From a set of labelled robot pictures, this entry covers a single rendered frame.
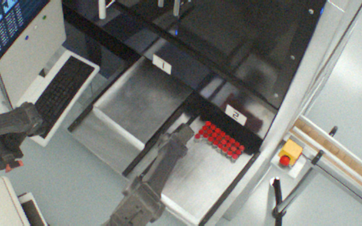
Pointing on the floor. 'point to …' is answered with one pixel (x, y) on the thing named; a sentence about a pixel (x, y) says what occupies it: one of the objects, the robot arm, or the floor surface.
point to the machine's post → (297, 89)
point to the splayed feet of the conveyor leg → (277, 201)
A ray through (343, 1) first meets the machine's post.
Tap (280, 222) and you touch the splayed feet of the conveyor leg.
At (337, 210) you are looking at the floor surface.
